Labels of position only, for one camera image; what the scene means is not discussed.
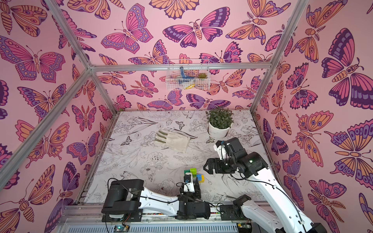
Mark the blue toy in basket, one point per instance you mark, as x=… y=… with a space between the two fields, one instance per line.
x=184 y=78

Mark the white wire basket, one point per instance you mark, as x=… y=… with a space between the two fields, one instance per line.
x=188 y=74

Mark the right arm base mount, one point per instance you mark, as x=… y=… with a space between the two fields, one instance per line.
x=233 y=211

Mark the aluminium frame left post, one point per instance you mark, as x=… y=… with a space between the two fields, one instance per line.
x=71 y=37

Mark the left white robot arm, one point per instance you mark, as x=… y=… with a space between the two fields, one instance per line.
x=128 y=196

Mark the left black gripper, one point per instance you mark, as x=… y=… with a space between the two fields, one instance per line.
x=197 y=192

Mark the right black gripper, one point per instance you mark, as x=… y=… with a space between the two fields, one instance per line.
x=217 y=165

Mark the aluminium frame right post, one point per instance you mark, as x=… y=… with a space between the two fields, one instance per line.
x=290 y=28

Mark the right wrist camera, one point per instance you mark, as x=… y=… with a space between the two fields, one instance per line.
x=219 y=148

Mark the green circuit board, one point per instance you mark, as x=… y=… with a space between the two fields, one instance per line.
x=121 y=229

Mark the small green plant in basket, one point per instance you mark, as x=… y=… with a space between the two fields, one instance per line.
x=202 y=76

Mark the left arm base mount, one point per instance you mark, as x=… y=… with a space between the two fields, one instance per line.
x=135 y=216

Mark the yellow item in basket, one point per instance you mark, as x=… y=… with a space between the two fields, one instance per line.
x=189 y=87

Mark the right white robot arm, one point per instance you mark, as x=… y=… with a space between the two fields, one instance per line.
x=287 y=217

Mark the aluminium frame left diagonal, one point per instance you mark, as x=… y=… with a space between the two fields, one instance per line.
x=21 y=153

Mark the beige work glove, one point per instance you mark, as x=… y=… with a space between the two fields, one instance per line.
x=173 y=140

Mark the potted green plant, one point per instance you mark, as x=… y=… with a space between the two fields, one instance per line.
x=220 y=121

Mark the aluminium frame post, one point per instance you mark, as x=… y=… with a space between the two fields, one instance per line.
x=71 y=37
x=290 y=28

